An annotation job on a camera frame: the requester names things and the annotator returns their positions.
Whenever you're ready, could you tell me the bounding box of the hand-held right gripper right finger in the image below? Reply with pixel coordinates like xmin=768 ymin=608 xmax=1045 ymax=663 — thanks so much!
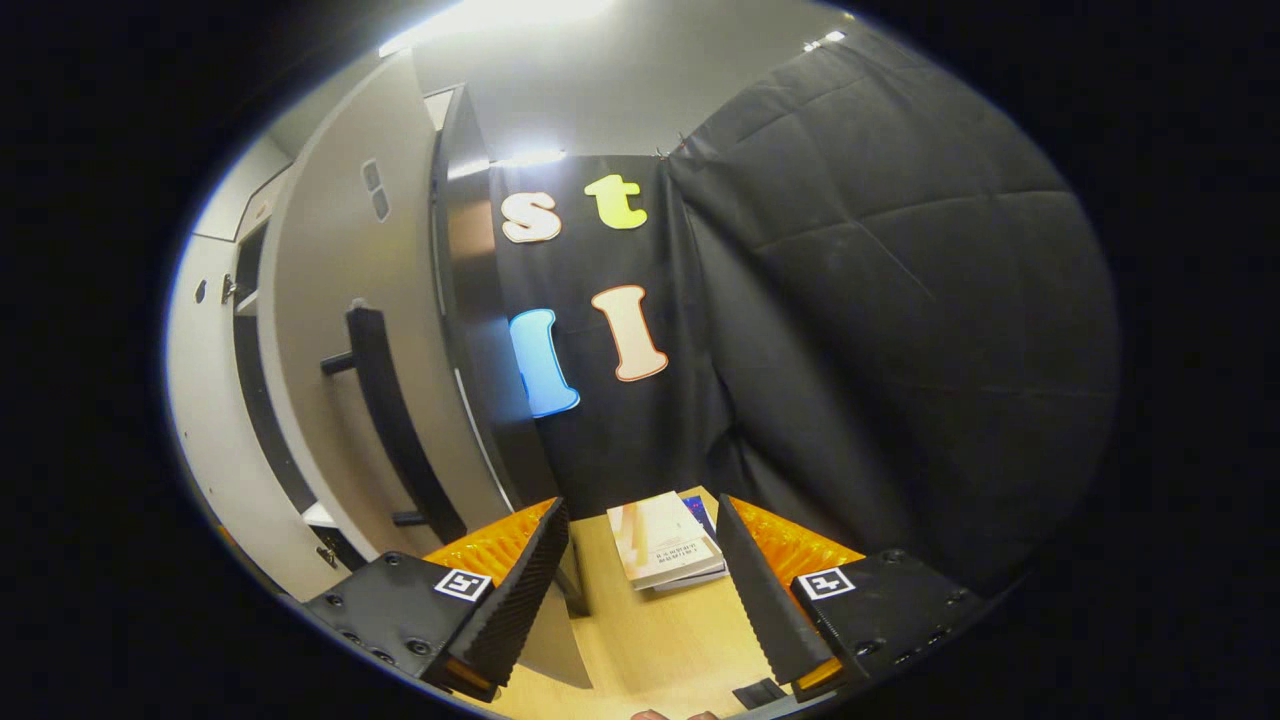
xmin=714 ymin=494 xmax=1001 ymax=701

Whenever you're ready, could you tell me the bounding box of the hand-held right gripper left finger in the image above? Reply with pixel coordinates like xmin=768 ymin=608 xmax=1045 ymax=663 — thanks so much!
xmin=300 ymin=497 xmax=569 ymax=701

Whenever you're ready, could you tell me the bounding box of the grey cabinet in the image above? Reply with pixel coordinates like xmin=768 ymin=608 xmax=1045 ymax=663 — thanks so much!
xmin=230 ymin=85 xmax=561 ymax=571

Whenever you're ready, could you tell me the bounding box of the grey cabinet door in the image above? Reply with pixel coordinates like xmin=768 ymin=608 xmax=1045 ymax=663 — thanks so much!
xmin=163 ymin=235 xmax=346 ymax=603
xmin=258 ymin=50 xmax=593 ymax=691

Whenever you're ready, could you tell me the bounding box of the grey upper cabinet flap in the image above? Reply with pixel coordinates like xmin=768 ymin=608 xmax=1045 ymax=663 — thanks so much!
xmin=235 ymin=165 xmax=291 ymax=241

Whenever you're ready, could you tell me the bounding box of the blue book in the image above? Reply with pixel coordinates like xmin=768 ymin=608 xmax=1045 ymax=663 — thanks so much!
xmin=650 ymin=495 xmax=729 ymax=593

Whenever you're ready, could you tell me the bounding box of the beige book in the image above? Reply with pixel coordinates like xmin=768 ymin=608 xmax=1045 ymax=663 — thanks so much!
xmin=606 ymin=490 xmax=728 ymax=591

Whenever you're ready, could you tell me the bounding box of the black backdrop cloth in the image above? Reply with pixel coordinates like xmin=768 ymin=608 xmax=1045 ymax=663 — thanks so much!
xmin=488 ymin=25 xmax=1121 ymax=601

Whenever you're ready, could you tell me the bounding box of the large ceiling light panel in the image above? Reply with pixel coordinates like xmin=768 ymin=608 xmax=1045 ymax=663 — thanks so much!
xmin=380 ymin=0 xmax=611 ymax=56

